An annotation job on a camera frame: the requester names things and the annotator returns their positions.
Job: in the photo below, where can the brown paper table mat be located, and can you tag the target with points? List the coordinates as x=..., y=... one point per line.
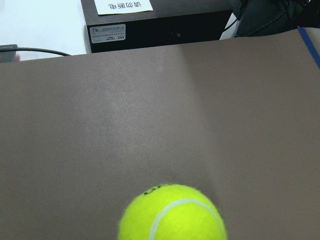
x=238, y=119

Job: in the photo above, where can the black mini pc box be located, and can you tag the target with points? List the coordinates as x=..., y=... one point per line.
x=167, y=22

